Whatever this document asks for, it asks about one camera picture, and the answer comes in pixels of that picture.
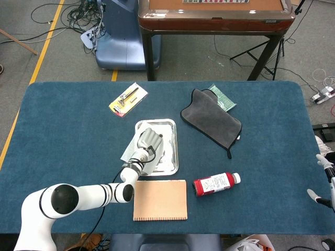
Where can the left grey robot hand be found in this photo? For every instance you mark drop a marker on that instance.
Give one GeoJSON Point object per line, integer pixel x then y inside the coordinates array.
{"type": "Point", "coordinates": [149, 139]}

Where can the stainless steel tray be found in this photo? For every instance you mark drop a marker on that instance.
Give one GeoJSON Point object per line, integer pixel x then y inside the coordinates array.
{"type": "Point", "coordinates": [171, 130]}

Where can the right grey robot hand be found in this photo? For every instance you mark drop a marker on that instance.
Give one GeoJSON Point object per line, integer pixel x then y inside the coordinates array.
{"type": "Point", "coordinates": [333, 188]}

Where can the white power strip with plugs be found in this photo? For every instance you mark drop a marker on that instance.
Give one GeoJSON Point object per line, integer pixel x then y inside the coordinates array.
{"type": "Point", "coordinates": [87, 38]}

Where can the white plastic bag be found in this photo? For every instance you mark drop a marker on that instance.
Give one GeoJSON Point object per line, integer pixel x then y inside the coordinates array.
{"type": "Point", "coordinates": [248, 244]}

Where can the red juice bottle white cap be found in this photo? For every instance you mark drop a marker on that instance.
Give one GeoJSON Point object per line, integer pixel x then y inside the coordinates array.
{"type": "Point", "coordinates": [212, 184]}

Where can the black floor pedal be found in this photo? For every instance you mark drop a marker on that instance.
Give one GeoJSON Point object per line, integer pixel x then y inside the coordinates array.
{"type": "Point", "coordinates": [325, 132]}

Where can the razor in yellow blister pack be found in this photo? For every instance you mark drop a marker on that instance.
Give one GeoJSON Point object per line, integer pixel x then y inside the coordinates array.
{"type": "Point", "coordinates": [128, 100]}

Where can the blue felt table cover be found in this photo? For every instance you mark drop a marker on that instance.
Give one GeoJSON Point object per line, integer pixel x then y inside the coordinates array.
{"type": "Point", "coordinates": [261, 157]}

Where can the wooden pole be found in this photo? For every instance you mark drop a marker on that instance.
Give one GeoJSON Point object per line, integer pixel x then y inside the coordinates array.
{"type": "Point", "coordinates": [18, 41]}

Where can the tan spiral notebook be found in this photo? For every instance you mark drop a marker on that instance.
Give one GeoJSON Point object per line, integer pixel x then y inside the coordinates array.
{"type": "Point", "coordinates": [160, 200]}

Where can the brown mahjong table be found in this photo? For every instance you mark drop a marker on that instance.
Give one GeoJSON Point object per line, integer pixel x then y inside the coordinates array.
{"type": "Point", "coordinates": [214, 23]}

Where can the grey microfiber cloth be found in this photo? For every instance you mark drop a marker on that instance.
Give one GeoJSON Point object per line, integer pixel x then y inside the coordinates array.
{"type": "Point", "coordinates": [209, 117]}

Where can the white power strip with red switch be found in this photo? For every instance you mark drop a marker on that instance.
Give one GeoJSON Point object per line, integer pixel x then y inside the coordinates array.
{"type": "Point", "coordinates": [323, 95]}

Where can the mahjong tile row with faces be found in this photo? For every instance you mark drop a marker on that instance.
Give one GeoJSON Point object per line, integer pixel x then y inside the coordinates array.
{"type": "Point", "coordinates": [214, 1]}

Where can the dark blue robot torso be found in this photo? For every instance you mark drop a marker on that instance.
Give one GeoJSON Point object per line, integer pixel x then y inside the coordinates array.
{"type": "Point", "coordinates": [165, 243]}

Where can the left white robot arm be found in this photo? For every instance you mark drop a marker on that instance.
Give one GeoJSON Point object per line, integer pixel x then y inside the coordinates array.
{"type": "Point", "coordinates": [89, 196]}

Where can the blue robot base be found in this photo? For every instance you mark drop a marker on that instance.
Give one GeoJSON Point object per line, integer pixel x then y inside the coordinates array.
{"type": "Point", "coordinates": [120, 47]}

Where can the green striped packet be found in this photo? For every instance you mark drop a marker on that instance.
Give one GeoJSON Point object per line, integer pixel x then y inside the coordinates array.
{"type": "Point", "coordinates": [225, 100]}

